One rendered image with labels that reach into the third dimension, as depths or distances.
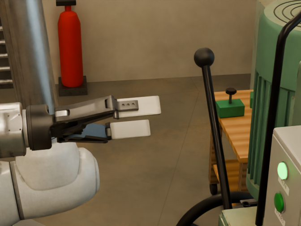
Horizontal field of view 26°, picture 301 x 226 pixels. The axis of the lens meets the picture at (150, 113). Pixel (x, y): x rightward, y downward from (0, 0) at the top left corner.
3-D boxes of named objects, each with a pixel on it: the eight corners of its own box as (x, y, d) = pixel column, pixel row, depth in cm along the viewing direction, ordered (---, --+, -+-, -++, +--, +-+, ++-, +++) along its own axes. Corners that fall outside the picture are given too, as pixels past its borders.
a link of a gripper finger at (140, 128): (112, 138, 115) (111, 140, 116) (150, 135, 117) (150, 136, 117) (109, 122, 116) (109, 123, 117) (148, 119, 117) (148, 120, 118)
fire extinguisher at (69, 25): (86, 82, 429) (82, -7, 401) (87, 95, 412) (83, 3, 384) (58, 84, 427) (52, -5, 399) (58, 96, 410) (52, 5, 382)
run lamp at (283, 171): (280, 173, 69) (282, 157, 68) (287, 184, 68) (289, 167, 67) (275, 174, 69) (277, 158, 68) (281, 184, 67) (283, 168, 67)
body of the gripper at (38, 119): (29, 156, 111) (84, 151, 112) (26, 144, 103) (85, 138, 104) (26, 114, 113) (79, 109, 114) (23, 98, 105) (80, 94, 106)
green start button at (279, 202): (276, 204, 71) (278, 186, 70) (284, 217, 69) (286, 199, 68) (271, 205, 71) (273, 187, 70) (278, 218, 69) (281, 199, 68)
